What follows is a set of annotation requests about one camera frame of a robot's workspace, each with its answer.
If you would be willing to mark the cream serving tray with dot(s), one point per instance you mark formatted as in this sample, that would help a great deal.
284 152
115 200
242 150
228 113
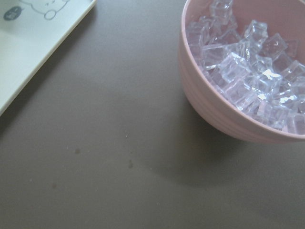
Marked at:
30 32

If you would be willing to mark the clear plastic ice cubes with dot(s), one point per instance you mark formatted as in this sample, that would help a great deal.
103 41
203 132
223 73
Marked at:
247 50

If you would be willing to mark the pink ribbed bowl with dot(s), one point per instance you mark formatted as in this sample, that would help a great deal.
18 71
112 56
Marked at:
197 95

